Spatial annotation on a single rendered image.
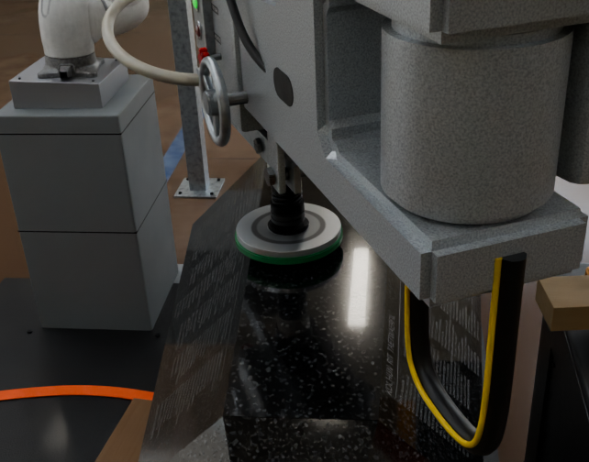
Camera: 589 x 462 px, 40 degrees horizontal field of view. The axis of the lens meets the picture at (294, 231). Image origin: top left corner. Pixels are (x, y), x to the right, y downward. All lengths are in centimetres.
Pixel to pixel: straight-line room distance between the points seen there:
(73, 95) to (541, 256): 190
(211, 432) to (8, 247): 241
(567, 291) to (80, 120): 156
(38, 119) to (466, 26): 197
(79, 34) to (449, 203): 190
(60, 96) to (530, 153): 194
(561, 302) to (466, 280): 63
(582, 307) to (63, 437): 157
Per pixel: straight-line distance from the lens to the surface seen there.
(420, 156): 82
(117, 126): 249
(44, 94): 260
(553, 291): 150
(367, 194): 94
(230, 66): 140
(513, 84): 79
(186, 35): 352
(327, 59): 101
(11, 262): 345
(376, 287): 152
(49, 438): 250
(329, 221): 164
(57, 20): 258
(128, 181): 256
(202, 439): 128
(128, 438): 225
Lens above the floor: 163
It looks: 29 degrees down
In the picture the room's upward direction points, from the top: 3 degrees counter-clockwise
